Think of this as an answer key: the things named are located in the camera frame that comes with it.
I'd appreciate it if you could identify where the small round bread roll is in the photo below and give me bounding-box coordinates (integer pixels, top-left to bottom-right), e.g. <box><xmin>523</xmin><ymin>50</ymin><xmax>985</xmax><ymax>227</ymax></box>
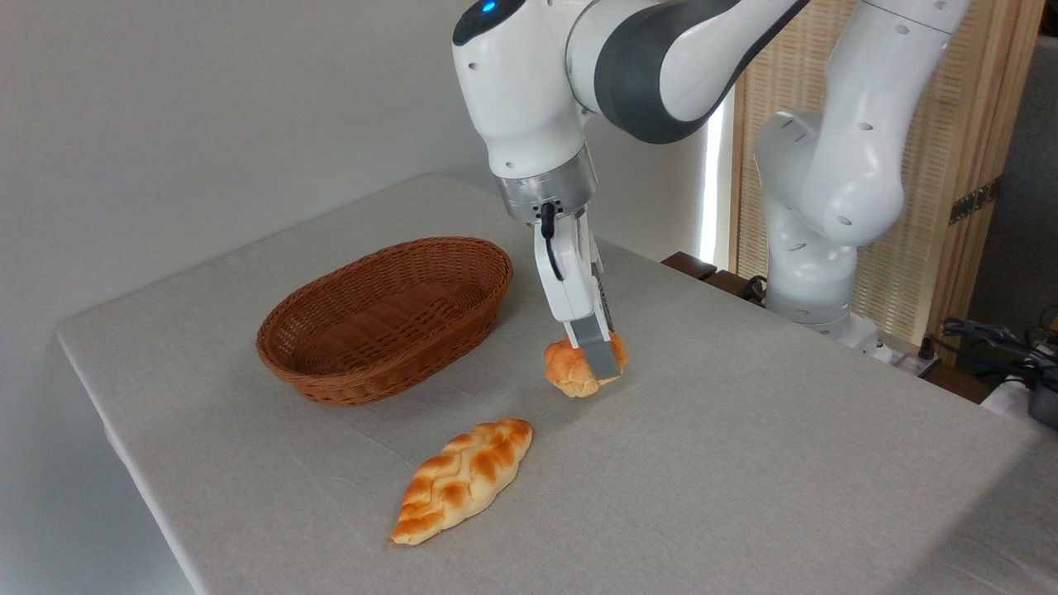
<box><xmin>543</xmin><ymin>330</ymin><xmax>630</xmax><ymax>399</ymax></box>

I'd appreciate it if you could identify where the white power strip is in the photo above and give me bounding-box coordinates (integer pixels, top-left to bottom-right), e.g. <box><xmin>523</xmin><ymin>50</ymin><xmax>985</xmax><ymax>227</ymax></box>
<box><xmin>868</xmin><ymin>339</ymin><xmax>944</xmax><ymax>378</ymax></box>

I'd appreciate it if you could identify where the black cable bundle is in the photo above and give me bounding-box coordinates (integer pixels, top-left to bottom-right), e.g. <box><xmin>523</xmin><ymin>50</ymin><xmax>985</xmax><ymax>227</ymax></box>
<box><xmin>919</xmin><ymin>306</ymin><xmax>1058</xmax><ymax>391</ymax></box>

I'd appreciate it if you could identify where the long braided bread loaf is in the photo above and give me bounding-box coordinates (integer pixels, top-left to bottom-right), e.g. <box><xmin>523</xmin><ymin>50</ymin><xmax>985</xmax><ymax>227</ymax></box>
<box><xmin>389</xmin><ymin>417</ymin><xmax>535</xmax><ymax>547</ymax></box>

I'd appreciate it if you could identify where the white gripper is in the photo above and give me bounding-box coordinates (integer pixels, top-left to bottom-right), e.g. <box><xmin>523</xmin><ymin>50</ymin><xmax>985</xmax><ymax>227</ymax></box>
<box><xmin>532</xmin><ymin>210</ymin><xmax>622</xmax><ymax>383</ymax></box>

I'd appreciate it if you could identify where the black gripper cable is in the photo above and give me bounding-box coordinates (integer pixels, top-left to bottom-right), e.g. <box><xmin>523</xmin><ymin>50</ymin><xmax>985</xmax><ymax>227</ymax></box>
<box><xmin>538</xmin><ymin>202</ymin><xmax>565</xmax><ymax>283</ymax></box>

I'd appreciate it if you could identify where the brown wicker basket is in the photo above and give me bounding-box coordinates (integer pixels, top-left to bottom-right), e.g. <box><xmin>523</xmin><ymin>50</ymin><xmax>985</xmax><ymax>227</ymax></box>
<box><xmin>255</xmin><ymin>236</ymin><xmax>515</xmax><ymax>407</ymax></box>

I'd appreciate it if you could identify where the dark metal screen hinge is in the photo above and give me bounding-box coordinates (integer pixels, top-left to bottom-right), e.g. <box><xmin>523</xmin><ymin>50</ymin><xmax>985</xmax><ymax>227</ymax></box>
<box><xmin>948</xmin><ymin>177</ymin><xmax>1003</xmax><ymax>226</ymax></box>

